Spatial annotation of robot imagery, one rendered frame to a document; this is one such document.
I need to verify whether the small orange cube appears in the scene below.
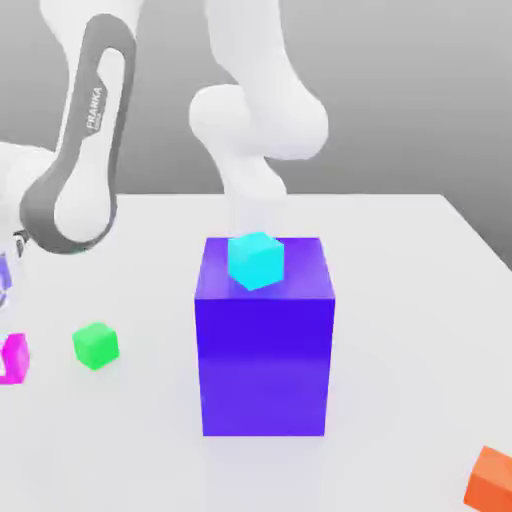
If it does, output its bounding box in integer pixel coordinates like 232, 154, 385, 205
462, 444, 512, 512

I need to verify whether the small green cube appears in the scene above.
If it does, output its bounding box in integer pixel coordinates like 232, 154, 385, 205
71, 321, 121, 372

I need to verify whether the large blue box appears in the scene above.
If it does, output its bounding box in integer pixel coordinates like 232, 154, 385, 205
194, 236, 336, 438

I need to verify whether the small magenta cube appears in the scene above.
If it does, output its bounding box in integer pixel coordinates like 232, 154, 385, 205
0, 332, 32, 386

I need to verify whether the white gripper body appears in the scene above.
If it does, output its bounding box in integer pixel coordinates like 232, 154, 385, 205
0, 253, 14, 312

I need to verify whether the small cyan cube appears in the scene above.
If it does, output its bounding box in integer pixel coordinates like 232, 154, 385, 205
227, 231, 286, 292

